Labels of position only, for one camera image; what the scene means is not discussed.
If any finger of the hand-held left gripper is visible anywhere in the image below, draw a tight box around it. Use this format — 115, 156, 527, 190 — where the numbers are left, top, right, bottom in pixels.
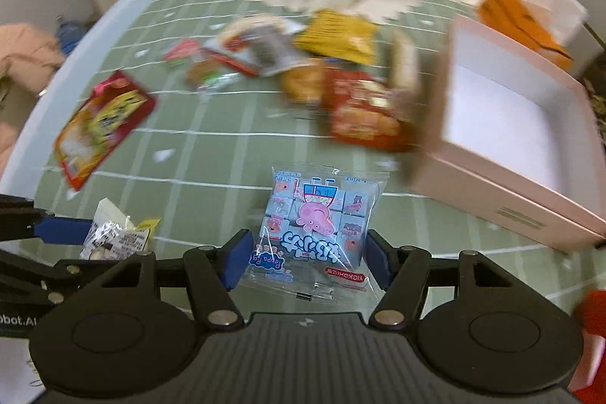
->
0, 194, 92, 245
0, 249, 81, 306

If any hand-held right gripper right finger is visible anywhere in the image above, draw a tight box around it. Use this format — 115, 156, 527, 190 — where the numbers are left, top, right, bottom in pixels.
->
366, 229, 511, 330

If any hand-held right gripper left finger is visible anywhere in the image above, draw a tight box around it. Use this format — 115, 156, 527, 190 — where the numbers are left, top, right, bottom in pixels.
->
102, 230, 254, 330

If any small white yellow snack packet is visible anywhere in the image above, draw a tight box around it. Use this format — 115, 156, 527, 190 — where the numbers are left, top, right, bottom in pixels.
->
80, 198, 162, 261

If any blue pig candy packet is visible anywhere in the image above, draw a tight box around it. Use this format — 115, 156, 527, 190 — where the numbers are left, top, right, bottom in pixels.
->
235, 166, 390, 301

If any green striped tablecloth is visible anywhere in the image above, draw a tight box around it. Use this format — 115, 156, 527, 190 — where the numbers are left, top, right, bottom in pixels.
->
0, 0, 606, 338

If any red yellow noodle snack packet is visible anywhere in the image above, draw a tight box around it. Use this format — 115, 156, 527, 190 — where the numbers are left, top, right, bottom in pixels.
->
53, 70, 157, 190

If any pink cloth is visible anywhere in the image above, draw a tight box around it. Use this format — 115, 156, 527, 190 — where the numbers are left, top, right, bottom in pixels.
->
0, 23, 67, 168

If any round cookie packet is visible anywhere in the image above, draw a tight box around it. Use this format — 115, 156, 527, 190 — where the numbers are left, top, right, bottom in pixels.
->
280, 58, 327, 104

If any blue bottle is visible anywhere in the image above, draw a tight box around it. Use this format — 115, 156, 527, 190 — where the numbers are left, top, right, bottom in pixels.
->
57, 20, 93, 55

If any brown white snack packet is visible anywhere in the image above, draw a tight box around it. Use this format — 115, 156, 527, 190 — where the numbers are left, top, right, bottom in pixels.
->
387, 28, 422, 92

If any grey white snack packet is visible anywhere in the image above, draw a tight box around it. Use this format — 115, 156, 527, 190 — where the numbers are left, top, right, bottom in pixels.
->
219, 16, 311, 77

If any small red green packet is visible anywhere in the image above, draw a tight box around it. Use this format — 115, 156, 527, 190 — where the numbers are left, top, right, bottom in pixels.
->
163, 39, 202, 65

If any red object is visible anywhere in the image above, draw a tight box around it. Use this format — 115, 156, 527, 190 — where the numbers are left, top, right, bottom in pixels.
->
570, 290, 606, 390

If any orange bag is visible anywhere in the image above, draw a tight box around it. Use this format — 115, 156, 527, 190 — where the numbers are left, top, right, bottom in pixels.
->
476, 0, 573, 71

